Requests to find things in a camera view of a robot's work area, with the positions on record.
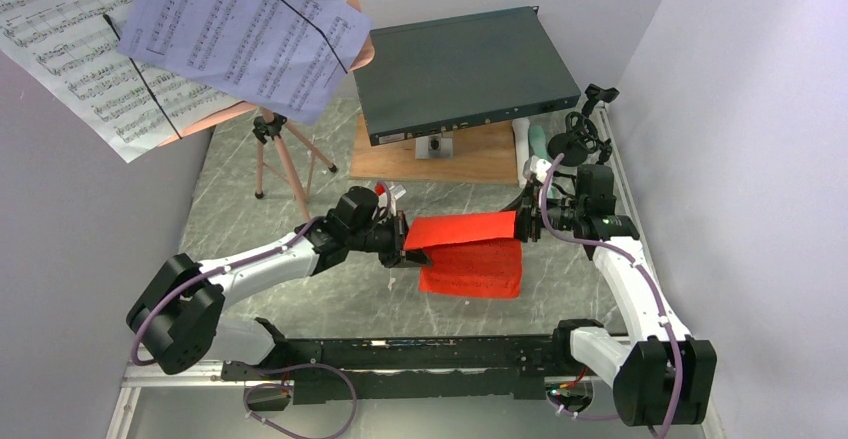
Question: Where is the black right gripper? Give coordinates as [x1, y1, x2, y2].
[490, 181, 585, 242]

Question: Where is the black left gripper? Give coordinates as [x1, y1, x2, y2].
[348, 210, 433, 269]

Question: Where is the red sheet music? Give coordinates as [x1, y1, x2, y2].
[404, 211, 523, 299]

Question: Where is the mint green microphone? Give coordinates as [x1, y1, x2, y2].
[528, 125, 550, 161]

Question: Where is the white microphone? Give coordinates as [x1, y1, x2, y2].
[511, 117, 530, 188]

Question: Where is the black round-base mic stand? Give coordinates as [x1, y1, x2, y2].
[547, 84, 620, 167]

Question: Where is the black tripod mic stand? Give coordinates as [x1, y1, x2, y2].
[563, 111, 612, 167]

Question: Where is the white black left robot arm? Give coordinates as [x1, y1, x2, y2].
[126, 186, 432, 379]

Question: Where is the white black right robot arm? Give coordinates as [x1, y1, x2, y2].
[507, 157, 717, 437]

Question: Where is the wooden board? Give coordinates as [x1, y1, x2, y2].
[350, 116, 518, 186]

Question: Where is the lavender sheet music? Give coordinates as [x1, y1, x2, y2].
[118, 0, 372, 125]

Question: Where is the pink music stand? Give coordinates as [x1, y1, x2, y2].
[181, 0, 375, 213]

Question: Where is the white sheet music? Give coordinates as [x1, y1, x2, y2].
[1, 0, 238, 162]

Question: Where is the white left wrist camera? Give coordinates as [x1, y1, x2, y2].
[375, 181, 407, 215]

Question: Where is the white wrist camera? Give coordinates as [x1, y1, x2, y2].
[375, 181, 407, 215]
[519, 155, 552, 188]

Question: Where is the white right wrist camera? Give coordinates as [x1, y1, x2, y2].
[519, 155, 552, 188]

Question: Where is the grey unit support bracket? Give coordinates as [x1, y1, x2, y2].
[415, 132, 454, 160]

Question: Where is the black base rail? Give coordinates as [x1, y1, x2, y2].
[222, 334, 584, 405]

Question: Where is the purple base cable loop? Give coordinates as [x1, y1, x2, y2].
[242, 364, 359, 439]

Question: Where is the dark rack-mount audio unit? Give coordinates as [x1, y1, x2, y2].
[354, 6, 582, 146]

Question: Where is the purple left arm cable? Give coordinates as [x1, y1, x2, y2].
[129, 180, 399, 367]

